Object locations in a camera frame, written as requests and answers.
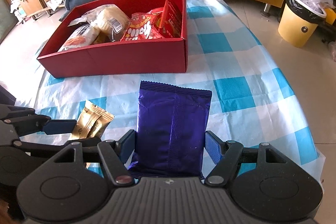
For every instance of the purple foil snack packet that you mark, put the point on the purple foil snack packet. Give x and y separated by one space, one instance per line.
171 126

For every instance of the blue white checkered tablecloth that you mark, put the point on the blue white checkered tablecloth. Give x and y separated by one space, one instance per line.
252 101

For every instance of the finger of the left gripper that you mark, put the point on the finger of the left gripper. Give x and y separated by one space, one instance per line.
59 126
86 142

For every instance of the white spicy strips packet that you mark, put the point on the white spicy strips packet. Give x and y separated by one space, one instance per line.
83 36

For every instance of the red snack packet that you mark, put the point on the red snack packet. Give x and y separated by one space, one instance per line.
144 25

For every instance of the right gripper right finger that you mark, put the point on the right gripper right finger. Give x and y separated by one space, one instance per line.
226 157

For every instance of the person's left hand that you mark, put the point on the person's left hand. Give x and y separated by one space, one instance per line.
4 217

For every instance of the red cardboard box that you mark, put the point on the red cardboard box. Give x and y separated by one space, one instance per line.
168 55

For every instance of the red flat packet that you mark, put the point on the red flat packet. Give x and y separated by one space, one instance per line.
168 22

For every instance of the gold foil snack packet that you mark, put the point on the gold foil snack packet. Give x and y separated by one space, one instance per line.
92 122

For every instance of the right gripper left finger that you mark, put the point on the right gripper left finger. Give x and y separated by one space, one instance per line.
113 156

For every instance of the yellow trash bin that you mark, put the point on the yellow trash bin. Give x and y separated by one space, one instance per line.
299 21

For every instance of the round bread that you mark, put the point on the round bread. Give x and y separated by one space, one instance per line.
109 19

